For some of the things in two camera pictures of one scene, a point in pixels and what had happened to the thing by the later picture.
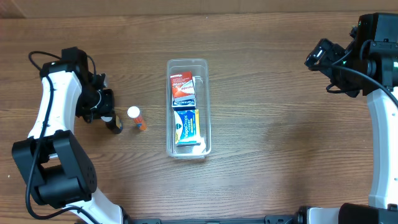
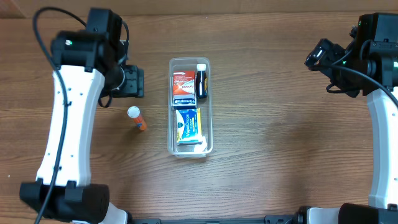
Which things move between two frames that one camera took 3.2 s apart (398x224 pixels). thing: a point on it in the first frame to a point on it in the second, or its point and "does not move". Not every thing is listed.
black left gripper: [107, 101] to [134, 81]
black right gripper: [337, 74] does not move
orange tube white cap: [134, 112] does not move
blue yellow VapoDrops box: [187, 127] does not move
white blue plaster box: [186, 102] does not move
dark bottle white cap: [114, 124] to [201, 81]
